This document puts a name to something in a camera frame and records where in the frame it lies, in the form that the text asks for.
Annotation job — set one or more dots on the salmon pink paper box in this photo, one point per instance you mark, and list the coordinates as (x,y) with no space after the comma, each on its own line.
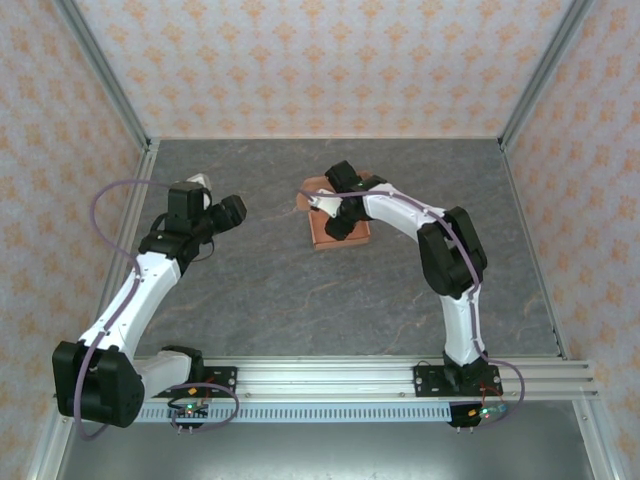
(357,241)

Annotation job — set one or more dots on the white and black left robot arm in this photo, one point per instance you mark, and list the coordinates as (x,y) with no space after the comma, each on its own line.
(145,285)

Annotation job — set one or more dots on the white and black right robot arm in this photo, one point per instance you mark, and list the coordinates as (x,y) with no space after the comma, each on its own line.
(462,325)

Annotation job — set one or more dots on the wide aluminium profile beam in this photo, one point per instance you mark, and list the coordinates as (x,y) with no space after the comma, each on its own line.
(325,375)

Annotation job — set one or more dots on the grey metal sheet panel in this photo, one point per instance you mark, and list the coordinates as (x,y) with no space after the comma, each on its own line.
(325,450)

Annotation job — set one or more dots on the aluminium frame post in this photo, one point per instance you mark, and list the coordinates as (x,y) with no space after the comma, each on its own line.
(543,75)
(109,75)

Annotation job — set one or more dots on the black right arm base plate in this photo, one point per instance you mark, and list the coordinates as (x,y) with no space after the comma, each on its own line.
(425,380)

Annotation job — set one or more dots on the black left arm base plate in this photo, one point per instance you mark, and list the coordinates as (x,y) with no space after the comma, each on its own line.
(222,380)

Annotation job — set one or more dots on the aluminium frame leg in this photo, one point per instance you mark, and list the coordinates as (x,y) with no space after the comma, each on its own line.
(45,450)
(598,445)

